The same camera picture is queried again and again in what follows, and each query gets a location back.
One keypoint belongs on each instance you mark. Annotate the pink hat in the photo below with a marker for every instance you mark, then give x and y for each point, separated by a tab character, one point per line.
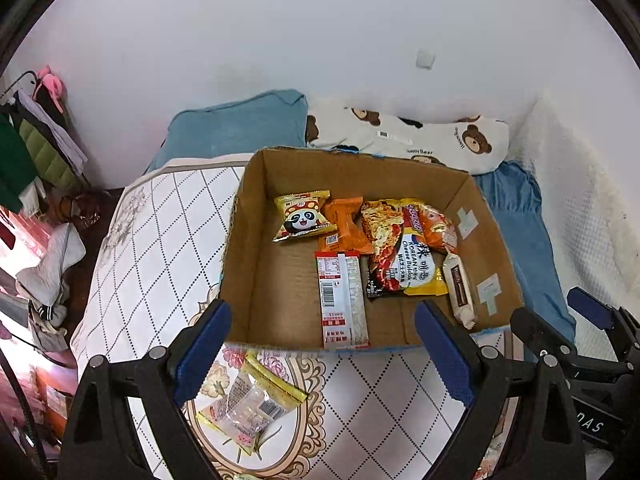
53	85

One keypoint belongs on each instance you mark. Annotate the orange snack packet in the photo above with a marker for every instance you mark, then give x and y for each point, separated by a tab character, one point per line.
348	237

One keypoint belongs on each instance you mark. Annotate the clothes rack with clothes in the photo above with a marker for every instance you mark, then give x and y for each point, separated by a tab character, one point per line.
52	219

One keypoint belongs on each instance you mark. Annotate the white patterned quilt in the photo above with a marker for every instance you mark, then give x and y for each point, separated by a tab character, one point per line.
378	413

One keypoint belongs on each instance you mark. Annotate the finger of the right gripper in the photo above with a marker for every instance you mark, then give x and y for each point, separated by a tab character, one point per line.
618	324
543	341

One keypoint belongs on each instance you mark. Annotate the yellow panda snack packet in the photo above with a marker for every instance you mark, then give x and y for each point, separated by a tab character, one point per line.
302	216

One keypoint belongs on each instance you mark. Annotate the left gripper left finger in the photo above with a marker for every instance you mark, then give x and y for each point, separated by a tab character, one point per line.
101	439

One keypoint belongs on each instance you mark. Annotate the white bear print pillow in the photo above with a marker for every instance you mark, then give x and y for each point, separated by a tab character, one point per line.
476	145

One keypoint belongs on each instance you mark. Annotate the brown cardboard box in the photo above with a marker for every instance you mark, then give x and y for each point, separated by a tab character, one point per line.
273	288

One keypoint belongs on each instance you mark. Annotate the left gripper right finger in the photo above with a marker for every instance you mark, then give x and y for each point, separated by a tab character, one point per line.
543	441

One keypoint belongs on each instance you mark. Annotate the clear yellow-edged snack packet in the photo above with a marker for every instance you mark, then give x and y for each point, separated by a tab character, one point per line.
247	394

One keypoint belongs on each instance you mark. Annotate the Korean cheese ramen packet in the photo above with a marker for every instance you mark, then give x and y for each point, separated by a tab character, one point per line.
401	262

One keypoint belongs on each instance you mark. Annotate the red white long snack packet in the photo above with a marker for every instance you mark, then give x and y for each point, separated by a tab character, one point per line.
343	312

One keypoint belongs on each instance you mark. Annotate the white wall switch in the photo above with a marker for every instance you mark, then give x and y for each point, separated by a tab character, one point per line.
425	59

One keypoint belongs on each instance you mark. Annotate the blue blanket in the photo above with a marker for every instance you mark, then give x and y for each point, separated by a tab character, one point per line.
514	198

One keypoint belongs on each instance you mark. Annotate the white thermometer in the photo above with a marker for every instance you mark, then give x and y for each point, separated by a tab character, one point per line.
393	137

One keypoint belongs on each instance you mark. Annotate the orange cookie packet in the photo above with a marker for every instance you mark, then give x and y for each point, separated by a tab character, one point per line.
438	230

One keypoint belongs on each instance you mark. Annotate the teal blue pillow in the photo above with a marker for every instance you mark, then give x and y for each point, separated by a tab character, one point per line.
272	118

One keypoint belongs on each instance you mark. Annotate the white brown cookie bar packet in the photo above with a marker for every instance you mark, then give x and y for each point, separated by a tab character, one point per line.
459	291

